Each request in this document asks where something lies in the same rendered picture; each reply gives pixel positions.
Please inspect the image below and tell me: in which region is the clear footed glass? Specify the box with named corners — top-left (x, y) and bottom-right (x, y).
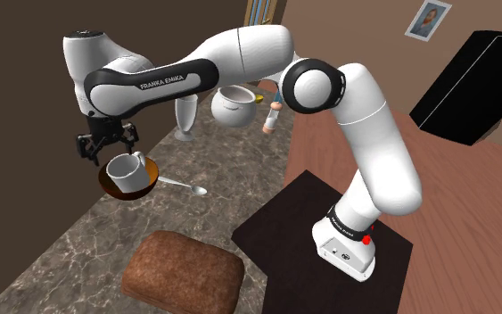
top-left (173, 94), bottom-right (199, 143)

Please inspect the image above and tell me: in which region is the brown bowl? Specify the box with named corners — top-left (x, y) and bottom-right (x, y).
top-left (98, 157), bottom-right (160, 202)

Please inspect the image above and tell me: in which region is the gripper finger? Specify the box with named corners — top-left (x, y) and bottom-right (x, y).
top-left (118, 122), bottom-right (140, 154)
top-left (75, 133), bottom-right (102, 167)

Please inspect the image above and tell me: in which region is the wooden framed window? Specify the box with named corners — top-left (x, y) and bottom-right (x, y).
top-left (243, 0), bottom-right (278, 27)

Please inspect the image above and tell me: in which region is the silver spoon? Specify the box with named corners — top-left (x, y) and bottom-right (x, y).
top-left (157, 176), bottom-right (208, 196)

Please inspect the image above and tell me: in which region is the black cabinet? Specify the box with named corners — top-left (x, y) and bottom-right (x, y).
top-left (408, 29), bottom-right (502, 147)

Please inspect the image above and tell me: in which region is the framed portrait picture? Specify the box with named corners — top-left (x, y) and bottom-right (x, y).
top-left (404, 0), bottom-right (453, 43)

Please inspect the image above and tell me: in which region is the white round pot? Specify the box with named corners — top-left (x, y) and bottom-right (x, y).
top-left (210, 85), bottom-right (258, 128)

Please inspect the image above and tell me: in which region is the pink and white bottle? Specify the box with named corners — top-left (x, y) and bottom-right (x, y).
top-left (261, 88), bottom-right (284, 136)

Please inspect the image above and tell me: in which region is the white mug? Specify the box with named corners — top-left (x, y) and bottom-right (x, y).
top-left (105, 150), bottom-right (152, 194)

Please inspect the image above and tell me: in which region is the brown bread loaf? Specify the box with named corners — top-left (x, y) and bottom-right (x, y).
top-left (120, 230), bottom-right (246, 314)

